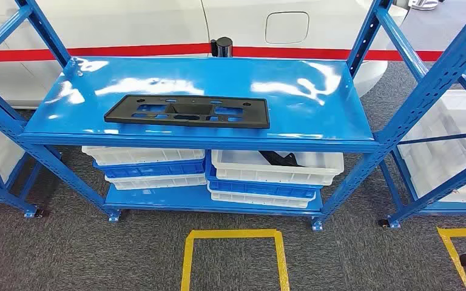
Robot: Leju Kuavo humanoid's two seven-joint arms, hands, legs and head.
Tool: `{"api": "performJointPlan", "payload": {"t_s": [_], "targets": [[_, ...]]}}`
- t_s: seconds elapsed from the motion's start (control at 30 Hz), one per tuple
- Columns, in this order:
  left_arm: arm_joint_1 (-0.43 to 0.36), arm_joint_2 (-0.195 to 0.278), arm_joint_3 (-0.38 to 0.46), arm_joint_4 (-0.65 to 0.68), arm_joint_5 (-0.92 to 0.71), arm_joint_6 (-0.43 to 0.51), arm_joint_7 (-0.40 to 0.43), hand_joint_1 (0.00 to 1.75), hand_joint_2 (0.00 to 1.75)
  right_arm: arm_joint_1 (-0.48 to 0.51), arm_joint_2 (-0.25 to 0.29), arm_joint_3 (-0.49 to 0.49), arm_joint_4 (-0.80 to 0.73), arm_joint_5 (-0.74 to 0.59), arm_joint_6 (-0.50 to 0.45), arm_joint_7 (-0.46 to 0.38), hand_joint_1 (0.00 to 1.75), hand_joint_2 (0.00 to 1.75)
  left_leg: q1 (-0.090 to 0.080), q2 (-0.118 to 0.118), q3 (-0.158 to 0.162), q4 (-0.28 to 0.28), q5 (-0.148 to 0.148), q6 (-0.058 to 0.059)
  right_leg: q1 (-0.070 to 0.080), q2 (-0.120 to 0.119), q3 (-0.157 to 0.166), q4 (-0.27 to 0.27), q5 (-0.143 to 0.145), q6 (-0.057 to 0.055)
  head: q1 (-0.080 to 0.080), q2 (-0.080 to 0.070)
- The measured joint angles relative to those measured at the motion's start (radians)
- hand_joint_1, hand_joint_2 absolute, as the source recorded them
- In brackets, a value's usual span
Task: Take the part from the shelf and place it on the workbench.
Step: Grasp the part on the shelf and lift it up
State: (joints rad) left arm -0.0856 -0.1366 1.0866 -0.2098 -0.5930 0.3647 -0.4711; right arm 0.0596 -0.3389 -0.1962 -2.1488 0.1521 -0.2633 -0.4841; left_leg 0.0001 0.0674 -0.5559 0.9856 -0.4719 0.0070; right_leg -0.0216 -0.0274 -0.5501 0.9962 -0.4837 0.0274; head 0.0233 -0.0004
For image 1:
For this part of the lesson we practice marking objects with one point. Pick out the yellow floor tape square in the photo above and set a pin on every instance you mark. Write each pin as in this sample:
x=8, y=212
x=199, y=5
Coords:
x=233, y=233
x=458, y=232

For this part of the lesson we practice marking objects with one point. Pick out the white round stand base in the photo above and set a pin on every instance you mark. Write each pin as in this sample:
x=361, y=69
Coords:
x=422, y=4

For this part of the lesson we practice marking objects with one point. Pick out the blue plastic bin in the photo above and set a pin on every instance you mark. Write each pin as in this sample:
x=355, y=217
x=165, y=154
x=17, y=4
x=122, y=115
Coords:
x=257, y=188
x=152, y=169

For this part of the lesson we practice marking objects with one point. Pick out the black plastic bracket part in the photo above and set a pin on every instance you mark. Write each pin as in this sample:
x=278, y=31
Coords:
x=277, y=158

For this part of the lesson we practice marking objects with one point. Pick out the white car with red stripe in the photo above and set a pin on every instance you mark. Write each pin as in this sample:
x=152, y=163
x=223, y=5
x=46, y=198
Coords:
x=136, y=24

